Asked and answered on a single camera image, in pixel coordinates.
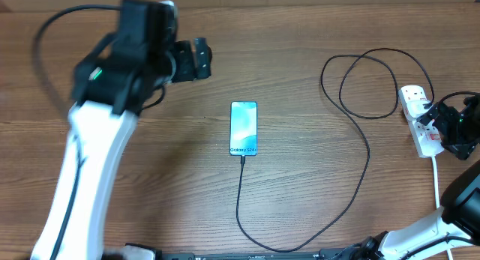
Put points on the white charger adapter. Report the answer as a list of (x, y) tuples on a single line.
[(414, 109)]

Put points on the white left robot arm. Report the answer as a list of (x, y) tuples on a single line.
[(113, 84)]

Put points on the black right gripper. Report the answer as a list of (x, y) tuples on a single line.
[(462, 147)]

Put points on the Galaxy smartphone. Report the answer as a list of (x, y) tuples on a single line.
[(243, 128)]

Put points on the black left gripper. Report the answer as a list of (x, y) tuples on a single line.
[(184, 56)]

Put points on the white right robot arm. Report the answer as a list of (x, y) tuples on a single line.
[(435, 128)]

